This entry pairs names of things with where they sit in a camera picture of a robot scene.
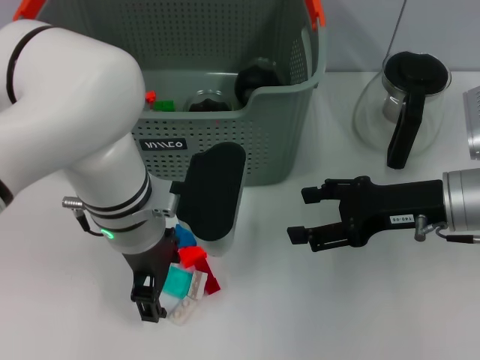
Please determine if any red sloped toy brick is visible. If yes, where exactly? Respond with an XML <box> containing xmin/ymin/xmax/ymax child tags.
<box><xmin>178</xmin><ymin>245</ymin><xmax>208</xmax><ymax>268</ymax></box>

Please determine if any blue square toy brick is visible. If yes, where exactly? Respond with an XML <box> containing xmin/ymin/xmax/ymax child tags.
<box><xmin>174</xmin><ymin>223</ymin><xmax>198</xmax><ymax>249</ymax></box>

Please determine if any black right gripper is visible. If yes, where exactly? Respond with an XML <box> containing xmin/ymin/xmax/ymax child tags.
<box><xmin>287</xmin><ymin>175</ymin><xmax>446</xmax><ymax>253</ymax></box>

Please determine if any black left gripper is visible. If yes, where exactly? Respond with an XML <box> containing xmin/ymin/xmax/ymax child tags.
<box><xmin>119</xmin><ymin>226</ymin><xmax>181</xmax><ymax>324</ymax></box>

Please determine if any dark left gripper cable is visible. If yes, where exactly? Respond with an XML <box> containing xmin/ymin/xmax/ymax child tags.
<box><xmin>76</xmin><ymin>208</ymin><xmax>110</xmax><ymax>238</ymax></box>

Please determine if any grey right gripper cable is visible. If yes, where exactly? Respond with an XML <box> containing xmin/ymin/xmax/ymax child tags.
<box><xmin>433</xmin><ymin>223</ymin><xmax>480</xmax><ymax>245</ymax></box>

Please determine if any teal square toy brick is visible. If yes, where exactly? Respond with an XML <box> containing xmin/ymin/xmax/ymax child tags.
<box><xmin>161</xmin><ymin>265</ymin><xmax>193</xmax><ymax>300</ymax></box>

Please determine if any white translucent toy brick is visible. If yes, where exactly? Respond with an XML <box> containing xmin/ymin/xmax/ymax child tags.
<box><xmin>186</xmin><ymin>271</ymin><xmax>209</xmax><ymax>300</ymax></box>

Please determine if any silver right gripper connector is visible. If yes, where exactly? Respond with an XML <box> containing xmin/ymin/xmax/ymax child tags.
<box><xmin>413</xmin><ymin>214</ymin><xmax>437</xmax><ymax>241</ymax></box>

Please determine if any glass pitcher black lid handle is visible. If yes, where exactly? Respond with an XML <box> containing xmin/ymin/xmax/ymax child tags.
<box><xmin>352</xmin><ymin>51</ymin><xmax>453</xmax><ymax>170</ymax></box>

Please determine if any orange basket handle grip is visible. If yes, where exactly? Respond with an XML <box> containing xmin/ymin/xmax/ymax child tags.
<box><xmin>304</xmin><ymin>0</ymin><xmax>326</xmax><ymax>29</ymax></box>
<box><xmin>13</xmin><ymin>0</ymin><xmax>48</xmax><ymax>22</ymax></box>

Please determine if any glass teacup black base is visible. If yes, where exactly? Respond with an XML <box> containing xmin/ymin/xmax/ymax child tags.
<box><xmin>234</xmin><ymin>55</ymin><xmax>282</xmax><ymax>106</ymax></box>
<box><xmin>186</xmin><ymin>88</ymin><xmax>232</xmax><ymax>113</ymax></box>

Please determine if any grey-green perforated storage basket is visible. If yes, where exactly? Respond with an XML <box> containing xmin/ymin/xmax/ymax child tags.
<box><xmin>35</xmin><ymin>0</ymin><xmax>327</xmax><ymax>188</ymax></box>

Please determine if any dark red toy brick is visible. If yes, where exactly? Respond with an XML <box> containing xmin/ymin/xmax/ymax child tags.
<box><xmin>193</xmin><ymin>258</ymin><xmax>222</xmax><ymax>295</ymax></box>

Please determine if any flat white plate brick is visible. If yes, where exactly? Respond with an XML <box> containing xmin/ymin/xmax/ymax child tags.
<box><xmin>166</xmin><ymin>298</ymin><xmax>200</xmax><ymax>326</ymax></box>

